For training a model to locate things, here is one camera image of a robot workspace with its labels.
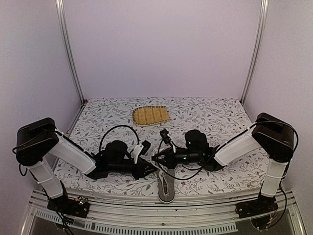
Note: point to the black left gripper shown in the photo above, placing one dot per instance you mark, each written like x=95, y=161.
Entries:
x=142, y=168

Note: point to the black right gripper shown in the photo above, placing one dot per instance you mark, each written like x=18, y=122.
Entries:
x=169, y=161

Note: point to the white shoelace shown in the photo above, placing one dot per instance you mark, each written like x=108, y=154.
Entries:
x=162, y=173

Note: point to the grey canvas sneaker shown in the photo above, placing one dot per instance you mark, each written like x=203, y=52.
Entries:
x=166, y=189

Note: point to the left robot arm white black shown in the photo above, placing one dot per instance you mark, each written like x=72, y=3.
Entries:
x=41, y=138

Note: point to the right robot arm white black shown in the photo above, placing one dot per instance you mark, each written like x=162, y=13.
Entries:
x=277, y=138

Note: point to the woven bamboo tray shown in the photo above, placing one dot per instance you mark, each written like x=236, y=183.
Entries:
x=150, y=115

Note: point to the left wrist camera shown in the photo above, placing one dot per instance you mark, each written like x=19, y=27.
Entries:
x=139, y=150

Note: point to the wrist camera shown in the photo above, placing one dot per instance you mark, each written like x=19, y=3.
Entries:
x=139, y=150
x=167, y=139

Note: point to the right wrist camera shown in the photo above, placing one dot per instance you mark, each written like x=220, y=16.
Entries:
x=167, y=139

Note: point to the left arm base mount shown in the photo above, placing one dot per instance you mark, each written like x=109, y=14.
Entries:
x=69, y=207

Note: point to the front aluminium rail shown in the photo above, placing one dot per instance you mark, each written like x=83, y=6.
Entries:
x=112, y=214

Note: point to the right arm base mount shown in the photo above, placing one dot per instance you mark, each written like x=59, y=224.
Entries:
x=257, y=206

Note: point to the left aluminium frame post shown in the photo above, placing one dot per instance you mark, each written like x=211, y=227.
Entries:
x=70, y=58

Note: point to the aluminium frame post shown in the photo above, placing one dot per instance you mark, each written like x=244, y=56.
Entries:
x=257, y=45
x=70, y=58

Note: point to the right aluminium frame post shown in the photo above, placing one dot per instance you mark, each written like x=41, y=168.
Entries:
x=257, y=45

